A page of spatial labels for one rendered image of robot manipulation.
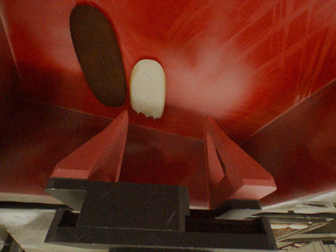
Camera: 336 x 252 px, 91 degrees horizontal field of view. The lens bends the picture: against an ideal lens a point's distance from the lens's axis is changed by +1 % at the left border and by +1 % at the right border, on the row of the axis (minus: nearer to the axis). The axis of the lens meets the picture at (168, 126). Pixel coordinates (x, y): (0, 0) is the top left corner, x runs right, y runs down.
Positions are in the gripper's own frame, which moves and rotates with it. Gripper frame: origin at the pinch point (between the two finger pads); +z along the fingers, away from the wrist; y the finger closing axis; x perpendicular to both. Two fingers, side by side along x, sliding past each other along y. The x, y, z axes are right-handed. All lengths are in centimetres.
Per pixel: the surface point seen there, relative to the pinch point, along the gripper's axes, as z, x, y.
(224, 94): 4.9, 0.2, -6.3
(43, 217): -3.1, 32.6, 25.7
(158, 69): 3.8, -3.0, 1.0
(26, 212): -2.8, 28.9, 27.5
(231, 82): 4.8, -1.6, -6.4
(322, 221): 2, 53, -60
